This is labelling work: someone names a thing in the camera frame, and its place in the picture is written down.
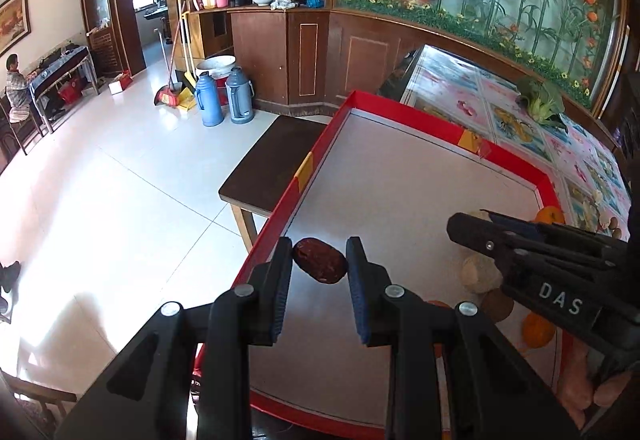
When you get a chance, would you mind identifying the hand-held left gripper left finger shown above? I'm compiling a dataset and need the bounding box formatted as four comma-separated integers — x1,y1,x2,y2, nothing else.
55,237,293,440

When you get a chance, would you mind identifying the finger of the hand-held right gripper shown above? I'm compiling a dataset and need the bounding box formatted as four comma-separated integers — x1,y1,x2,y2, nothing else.
447,212,531,261
487,212,628,263

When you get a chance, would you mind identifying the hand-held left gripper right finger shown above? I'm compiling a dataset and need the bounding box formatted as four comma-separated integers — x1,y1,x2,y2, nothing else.
346,237,581,440

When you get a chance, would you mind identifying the orange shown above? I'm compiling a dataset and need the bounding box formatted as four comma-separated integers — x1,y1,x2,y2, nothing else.
534,205,566,225
521,312,557,348

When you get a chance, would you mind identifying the red date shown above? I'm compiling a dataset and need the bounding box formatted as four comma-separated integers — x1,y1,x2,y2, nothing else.
292,238,347,285

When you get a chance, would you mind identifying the brown kiwi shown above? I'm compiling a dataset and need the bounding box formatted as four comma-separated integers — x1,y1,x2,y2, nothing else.
481,289,515,321

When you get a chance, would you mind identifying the red shallow box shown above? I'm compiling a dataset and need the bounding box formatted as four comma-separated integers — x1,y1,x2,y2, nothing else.
192,90,571,428

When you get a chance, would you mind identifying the printed pink tablecloth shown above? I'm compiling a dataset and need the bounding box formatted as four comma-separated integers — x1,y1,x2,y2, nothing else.
400,44,632,241

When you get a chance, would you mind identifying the dark brown wooden stool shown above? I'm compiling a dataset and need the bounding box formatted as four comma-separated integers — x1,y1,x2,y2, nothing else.
219,115,331,253

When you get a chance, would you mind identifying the grey thermos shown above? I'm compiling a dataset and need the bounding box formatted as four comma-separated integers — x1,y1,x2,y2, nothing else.
225,67,256,123

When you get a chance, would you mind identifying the blue thermos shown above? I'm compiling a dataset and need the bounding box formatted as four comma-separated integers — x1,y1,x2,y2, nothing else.
195,71,226,127

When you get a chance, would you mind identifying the wooden counter cabinet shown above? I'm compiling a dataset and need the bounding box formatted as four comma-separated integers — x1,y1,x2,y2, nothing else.
190,6,418,117

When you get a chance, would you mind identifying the white basin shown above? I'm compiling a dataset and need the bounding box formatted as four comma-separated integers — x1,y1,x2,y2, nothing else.
196,56,237,79

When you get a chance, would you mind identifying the light wooden chair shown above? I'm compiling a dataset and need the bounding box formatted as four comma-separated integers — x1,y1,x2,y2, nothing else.
0,370,77,436

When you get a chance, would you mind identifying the red bucket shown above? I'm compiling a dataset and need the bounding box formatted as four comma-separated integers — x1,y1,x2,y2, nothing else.
59,80,83,104

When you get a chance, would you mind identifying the dark side table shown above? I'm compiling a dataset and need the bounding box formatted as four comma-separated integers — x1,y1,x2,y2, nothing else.
29,46,100,131

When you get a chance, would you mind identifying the framed wall picture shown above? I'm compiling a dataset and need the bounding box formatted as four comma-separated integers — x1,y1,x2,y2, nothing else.
0,0,31,54

